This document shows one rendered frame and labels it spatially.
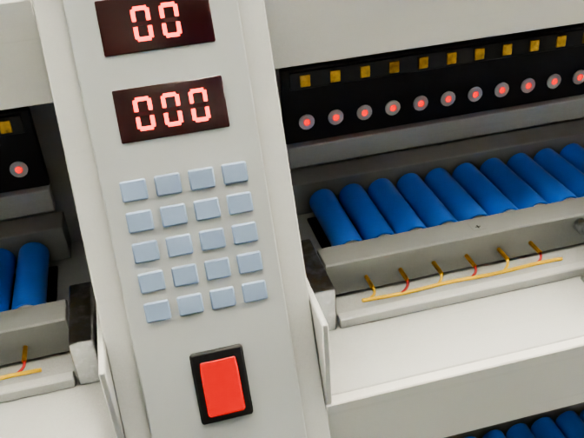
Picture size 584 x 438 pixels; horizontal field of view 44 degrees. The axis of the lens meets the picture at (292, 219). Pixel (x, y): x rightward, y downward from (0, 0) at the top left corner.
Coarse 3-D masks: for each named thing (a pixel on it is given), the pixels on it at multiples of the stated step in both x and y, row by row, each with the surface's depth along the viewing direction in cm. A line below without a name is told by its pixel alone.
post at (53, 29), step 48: (48, 0) 29; (240, 0) 30; (48, 48) 29; (96, 192) 30; (288, 192) 32; (96, 240) 31; (288, 240) 32; (96, 288) 31; (288, 288) 33; (144, 432) 32
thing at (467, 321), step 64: (320, 64) 46; (384, 64) 47; (448, 64) 48; (512, 64) 50; (576, 64) 51; (320, 128) 49; (384, 128) 50; (448, 128) 51; (512, 128) 52; (576, 128) 52; (320, 192) 47; (384, 192) 47; (448, 192) 46; (512, 192) 46; (576, 192) 46; (320, 256) 40; (384, 256) 40; (448, 256) 41; (512, 256) 43; (576, 256) 43; (320, 320) 32; (384, 320) 39; (448, 320) 39; (512, 320) 38; (576, 320) 38; (384, 384) 35; (448, 384) 36; (512, 384) 37; (576, 384) 38
